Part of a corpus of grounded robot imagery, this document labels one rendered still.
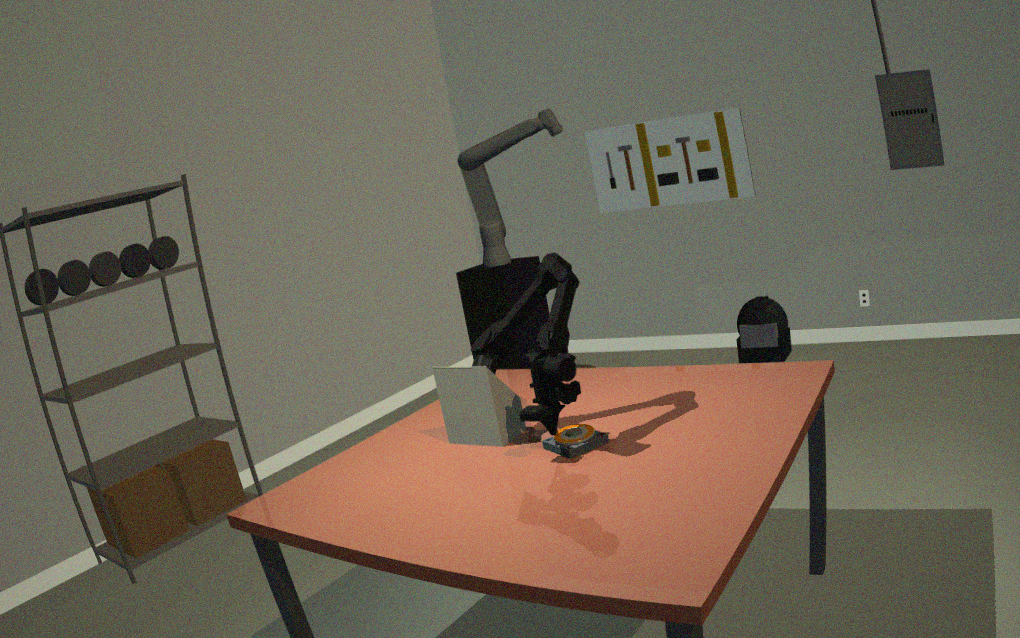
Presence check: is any orange round plate with holes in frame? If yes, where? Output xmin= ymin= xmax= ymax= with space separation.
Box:
xmin=554 ymin=424 xmax=595 ymax=445

